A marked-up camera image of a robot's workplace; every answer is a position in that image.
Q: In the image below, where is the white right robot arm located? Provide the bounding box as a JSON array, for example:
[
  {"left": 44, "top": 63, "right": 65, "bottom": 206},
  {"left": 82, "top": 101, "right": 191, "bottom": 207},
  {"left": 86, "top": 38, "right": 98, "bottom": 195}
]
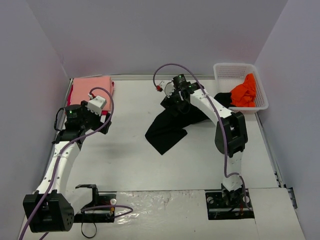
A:
[{"left": 156, "top": 74, "right": 248, "bottom": 207}]

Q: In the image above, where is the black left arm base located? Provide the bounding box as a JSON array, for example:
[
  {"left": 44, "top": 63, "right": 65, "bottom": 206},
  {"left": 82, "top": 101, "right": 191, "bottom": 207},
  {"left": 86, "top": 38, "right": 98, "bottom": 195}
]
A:
[{"left": 70, "top": 184, "right": 117, "bottom": 224}]

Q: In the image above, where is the folded pink t-shirt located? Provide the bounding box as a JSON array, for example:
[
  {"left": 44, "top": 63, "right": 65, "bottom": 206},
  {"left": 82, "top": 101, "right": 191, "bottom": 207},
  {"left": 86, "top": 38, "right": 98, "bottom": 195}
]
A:
[{"left": 69, "top": 76, "right": 113, "bottom": 113}]

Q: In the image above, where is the black t-shirt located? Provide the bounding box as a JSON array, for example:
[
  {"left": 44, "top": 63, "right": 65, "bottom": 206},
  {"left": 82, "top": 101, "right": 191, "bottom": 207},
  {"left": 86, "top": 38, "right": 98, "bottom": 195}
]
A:
[{"left": 145, "top": 89, "right": 232, "bottom": 155}]

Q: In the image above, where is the orange t-shirt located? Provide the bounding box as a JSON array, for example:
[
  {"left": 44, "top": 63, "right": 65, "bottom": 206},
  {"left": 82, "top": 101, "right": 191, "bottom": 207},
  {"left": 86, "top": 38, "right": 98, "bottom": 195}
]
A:
[{"left": 230, "top": 73, "right": 257, "bottom": 108}]

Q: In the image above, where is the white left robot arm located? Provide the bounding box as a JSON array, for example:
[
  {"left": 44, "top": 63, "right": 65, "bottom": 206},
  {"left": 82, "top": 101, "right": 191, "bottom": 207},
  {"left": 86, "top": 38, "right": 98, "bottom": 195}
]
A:
[{"left": 22, "top": 96, "right": 112, "bottom": 233}]

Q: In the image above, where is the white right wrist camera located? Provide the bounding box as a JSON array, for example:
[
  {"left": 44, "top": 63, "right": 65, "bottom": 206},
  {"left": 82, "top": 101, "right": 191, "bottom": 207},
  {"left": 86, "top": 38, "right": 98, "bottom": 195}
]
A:
[{"left": 155, "top": 80, "right": 177, "bottom": 98}]

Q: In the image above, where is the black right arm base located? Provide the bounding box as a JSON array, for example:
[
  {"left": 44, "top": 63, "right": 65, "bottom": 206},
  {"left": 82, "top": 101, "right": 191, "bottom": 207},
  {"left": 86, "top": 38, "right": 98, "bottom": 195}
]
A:
[{"left": 205, "top": 189, "right": 255, "bottom": 221}]

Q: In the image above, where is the thin black cable loop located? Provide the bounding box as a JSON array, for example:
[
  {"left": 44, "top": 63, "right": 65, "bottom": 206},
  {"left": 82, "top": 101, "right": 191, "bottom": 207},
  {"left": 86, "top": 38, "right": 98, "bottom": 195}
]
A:
[{"left": 81, "top": 209, "right": 98, "bottom": 238}]

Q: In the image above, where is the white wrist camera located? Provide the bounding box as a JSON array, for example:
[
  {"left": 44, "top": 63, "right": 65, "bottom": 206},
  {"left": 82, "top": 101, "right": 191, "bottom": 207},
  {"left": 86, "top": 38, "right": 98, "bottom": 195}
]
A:
[
  {"left": 155, "top": 80, "right": 177, "bottom": 98},
  {"left": 86, "top": 93, "right": 107, "bottom": 116}
]

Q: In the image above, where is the white plastic basket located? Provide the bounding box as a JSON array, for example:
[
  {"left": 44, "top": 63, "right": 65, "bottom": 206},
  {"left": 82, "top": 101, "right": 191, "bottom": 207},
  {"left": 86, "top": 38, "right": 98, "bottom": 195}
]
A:
[{"left": 213, "top": 63, "right": 269, "bottom": 114}]

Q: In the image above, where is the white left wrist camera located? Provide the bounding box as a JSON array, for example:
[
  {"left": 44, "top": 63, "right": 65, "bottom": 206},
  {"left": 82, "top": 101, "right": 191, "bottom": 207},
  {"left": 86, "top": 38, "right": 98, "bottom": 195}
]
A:
[{"left": 86, "top": 93, "right": 107, "bottom": 116}]

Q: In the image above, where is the folded red t-shirt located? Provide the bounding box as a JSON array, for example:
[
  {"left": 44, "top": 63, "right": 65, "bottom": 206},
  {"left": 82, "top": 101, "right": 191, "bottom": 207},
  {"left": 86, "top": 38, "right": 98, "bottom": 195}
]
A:
[{"left": 64, "top": 79, "right": 116, "bottom": 116}]

